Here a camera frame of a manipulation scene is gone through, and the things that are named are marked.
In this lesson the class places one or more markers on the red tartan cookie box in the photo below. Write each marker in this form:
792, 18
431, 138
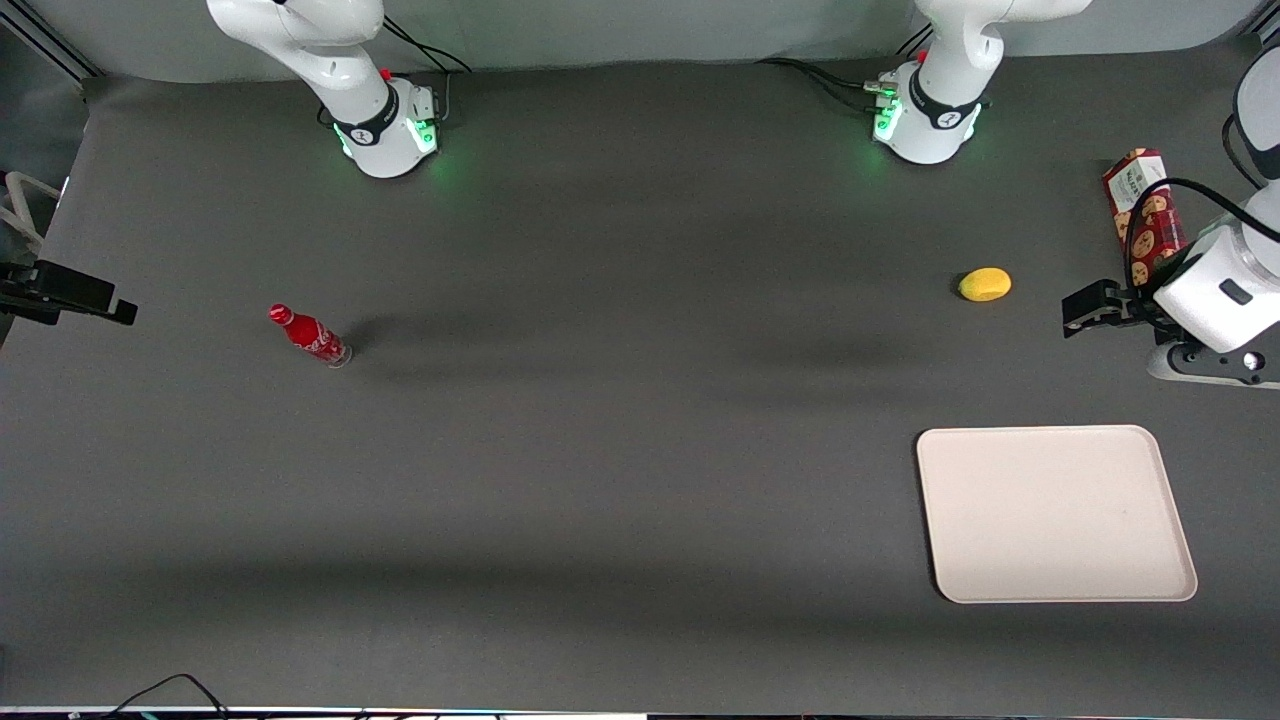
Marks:
1155, 230

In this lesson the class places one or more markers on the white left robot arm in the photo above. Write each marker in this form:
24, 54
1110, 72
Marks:
945, 100

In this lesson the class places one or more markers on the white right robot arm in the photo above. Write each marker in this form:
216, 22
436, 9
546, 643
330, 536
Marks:
350, 70

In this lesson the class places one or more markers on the beige plastic tray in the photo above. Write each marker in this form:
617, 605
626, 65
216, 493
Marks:
1050, 515

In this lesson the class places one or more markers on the yellow lemon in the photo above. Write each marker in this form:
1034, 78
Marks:
985, 284

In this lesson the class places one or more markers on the white curved tube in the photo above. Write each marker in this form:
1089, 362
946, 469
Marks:
25, 185

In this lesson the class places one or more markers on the red cola bottle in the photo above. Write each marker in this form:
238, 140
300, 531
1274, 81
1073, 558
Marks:
310, 336

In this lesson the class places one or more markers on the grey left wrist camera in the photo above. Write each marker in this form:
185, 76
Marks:
1200, 365

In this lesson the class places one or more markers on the aluminium frame rail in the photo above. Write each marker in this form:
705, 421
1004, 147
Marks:
55, 42

